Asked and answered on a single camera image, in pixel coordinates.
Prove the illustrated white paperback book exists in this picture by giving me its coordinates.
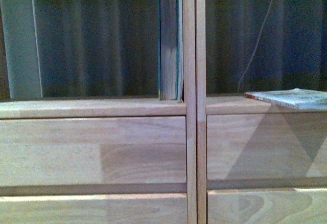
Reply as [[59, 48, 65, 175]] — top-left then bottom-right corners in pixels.
[[245, 88, 326, 111]]

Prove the wooden shelf cabinet with drawers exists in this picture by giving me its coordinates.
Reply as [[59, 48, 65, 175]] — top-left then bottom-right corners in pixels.
[[1, 0, 326, 223]]

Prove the thin white upright book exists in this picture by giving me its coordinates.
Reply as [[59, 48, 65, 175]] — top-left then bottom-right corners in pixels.
[[177, 0, 184, 102]]

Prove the upright teal-covered book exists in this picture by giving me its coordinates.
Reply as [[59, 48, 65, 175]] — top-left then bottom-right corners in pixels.
[[159, 0, 178, 100]]

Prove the thin white hanging cable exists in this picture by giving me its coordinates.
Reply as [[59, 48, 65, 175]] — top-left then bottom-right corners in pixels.
[[237, 0, 274, 92]]

